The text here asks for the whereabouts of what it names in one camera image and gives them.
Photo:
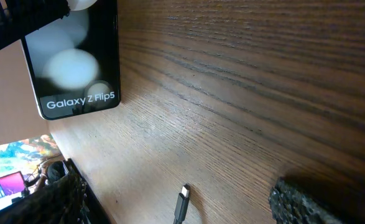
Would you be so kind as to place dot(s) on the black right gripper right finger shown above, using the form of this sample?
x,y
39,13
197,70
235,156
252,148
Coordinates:
x,y
290,204

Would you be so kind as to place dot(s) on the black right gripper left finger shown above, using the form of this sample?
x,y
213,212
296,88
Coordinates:
x,y
67,199

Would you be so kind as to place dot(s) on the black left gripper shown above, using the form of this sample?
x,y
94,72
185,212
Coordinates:
x,y
21,17

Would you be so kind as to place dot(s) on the colourful laptop screen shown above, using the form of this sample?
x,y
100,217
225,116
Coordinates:
x,y
11,186

